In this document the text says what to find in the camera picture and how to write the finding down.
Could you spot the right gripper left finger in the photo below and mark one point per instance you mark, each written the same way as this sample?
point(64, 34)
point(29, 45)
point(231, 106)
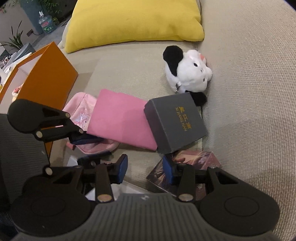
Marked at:
point(99, 175)

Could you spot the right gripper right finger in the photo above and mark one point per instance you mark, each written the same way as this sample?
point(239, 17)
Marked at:
point(181, 175)

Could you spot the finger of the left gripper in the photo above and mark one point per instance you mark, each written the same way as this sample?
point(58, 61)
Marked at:
point(47, 124)

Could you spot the white box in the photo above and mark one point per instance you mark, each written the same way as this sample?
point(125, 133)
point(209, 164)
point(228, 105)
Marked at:
point(117, 189)

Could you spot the dark illustrated card box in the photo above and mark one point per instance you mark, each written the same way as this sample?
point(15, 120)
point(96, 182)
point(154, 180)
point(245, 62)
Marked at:
point(200, 160)

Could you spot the pink notebook wallet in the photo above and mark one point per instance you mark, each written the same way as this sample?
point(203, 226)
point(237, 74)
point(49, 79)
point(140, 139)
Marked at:
point(120, 117)

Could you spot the grey gift box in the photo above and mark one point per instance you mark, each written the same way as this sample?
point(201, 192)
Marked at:
point(175, 122)

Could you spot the pink fabric pouch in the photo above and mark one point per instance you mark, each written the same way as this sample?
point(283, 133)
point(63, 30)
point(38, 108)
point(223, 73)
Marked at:
point(80, 107)

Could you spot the black white dog plush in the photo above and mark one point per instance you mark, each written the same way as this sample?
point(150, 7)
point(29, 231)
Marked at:
point(187, 72)

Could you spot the crochet bunny doll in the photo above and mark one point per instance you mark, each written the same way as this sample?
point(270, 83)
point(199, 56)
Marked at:
point(16, 92)

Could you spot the orange cardboard box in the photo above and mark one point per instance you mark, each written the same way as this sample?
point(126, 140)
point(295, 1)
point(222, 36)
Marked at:
point(46, 77)

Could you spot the white marble side table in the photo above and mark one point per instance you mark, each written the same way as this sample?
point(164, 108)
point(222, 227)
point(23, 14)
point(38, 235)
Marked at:
point(26, 49)

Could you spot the potted spiky plant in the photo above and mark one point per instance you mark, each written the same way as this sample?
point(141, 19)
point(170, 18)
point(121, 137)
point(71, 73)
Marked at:
point(15, 42)

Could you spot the water bottle jug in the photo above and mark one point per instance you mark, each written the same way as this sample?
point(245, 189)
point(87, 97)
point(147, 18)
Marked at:
point(46, 23)

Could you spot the yellow cushion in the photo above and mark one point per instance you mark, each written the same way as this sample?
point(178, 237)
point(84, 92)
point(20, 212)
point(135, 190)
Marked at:
point(99, 23)

